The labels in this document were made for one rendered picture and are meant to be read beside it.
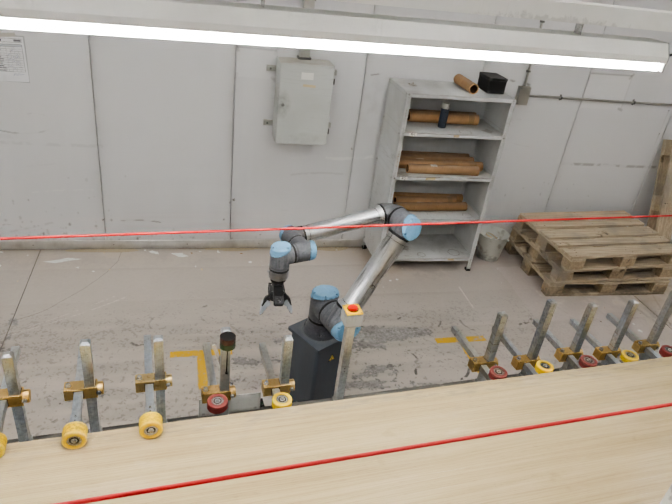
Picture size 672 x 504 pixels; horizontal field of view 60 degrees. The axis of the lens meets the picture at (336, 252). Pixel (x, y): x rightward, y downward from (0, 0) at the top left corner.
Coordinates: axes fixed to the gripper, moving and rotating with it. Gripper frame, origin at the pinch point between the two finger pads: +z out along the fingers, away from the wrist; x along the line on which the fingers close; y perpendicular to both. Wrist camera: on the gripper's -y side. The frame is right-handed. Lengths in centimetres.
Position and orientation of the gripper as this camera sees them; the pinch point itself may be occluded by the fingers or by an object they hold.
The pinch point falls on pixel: (275, 315)
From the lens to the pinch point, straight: 276.0
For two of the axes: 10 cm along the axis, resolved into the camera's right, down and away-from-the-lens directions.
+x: -9.7, 0.1, -2.5
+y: -2.2, -5.1, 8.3
